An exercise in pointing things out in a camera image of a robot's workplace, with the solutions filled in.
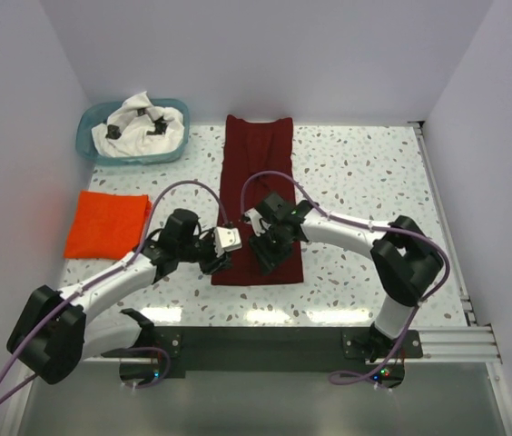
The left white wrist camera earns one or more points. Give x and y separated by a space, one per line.
226 240

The dark red t-shirt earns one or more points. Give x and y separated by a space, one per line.
251 148

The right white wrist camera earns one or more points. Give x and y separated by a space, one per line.
256 221

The folded orange t-shirt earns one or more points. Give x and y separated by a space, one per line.
106 226

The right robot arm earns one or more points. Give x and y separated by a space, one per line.
406 260

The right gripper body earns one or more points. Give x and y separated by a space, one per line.
267 250

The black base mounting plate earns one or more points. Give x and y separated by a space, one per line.
176 351

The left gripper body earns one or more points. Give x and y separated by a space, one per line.
215 258

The white t-shirt with black print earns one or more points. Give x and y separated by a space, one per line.
139 128

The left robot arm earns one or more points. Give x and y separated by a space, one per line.
52 334

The teal plastic basket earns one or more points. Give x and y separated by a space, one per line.
84 143

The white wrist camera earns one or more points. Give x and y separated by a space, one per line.
226 240
256 221

